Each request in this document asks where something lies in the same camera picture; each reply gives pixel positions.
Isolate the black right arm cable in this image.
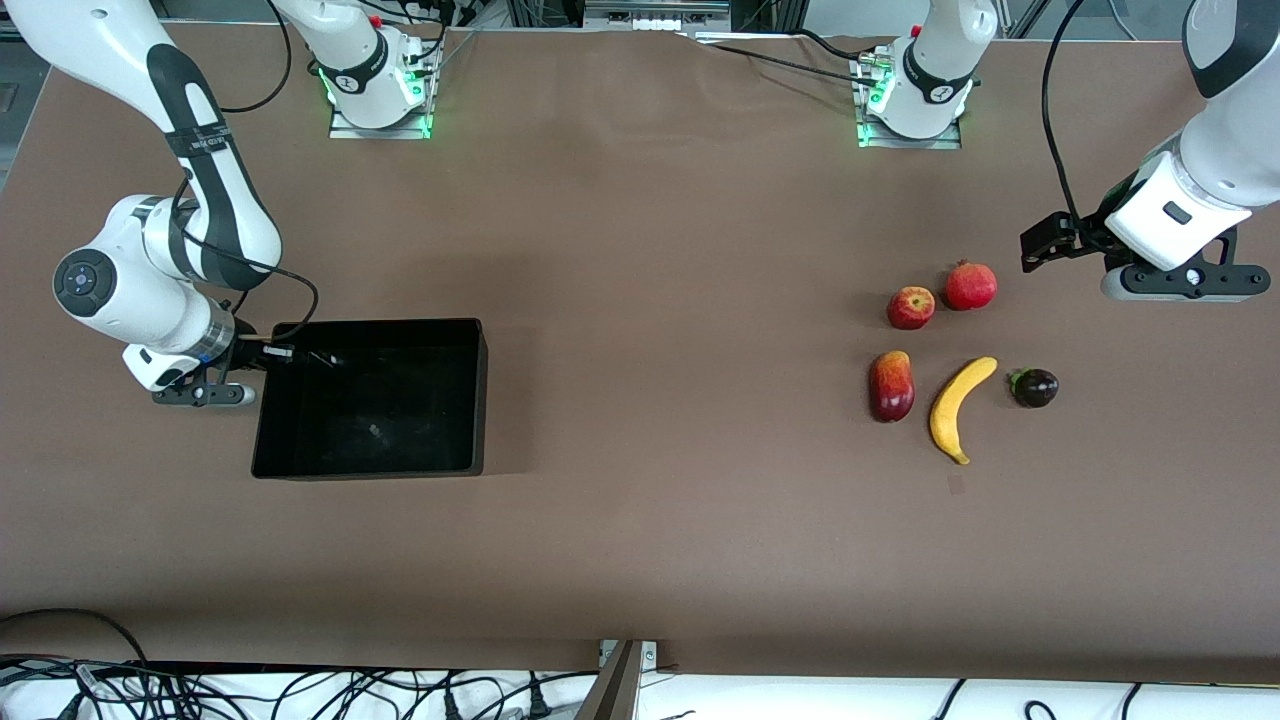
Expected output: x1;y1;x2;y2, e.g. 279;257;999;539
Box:
170;0;321;346

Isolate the red yellow apple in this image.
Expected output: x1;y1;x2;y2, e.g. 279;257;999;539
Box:
887;286;938;332

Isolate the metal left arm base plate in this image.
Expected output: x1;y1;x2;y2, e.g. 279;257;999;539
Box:
856;50;964;151

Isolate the black plastic tray box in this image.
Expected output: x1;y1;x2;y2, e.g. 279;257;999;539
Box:
250;318;489;481

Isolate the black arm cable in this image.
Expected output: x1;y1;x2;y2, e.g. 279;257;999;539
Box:
1040;0;1093;226
170;0;321;346

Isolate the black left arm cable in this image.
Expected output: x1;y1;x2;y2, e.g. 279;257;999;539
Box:
1040;0;1093;226

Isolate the grey metal post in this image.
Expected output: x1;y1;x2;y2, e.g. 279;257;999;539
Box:
575;640;641;720

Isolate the red mango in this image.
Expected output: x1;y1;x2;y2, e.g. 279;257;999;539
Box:
868;350;917;424

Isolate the black cable on table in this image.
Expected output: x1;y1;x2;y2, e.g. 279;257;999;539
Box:
690;30;881;86

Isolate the red pomegranate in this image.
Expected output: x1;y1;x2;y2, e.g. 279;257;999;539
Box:
944;260;999;312

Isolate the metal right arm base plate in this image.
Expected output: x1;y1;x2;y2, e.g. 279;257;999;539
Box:
328;40;434;140

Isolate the dark purple eggplant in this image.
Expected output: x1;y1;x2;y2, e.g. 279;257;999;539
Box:
1006;367;1060;409

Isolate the silver device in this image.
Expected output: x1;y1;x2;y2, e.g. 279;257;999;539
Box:
585;0;731;29

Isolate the yellow banana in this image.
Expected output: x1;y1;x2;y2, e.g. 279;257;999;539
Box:
929;356;999;466

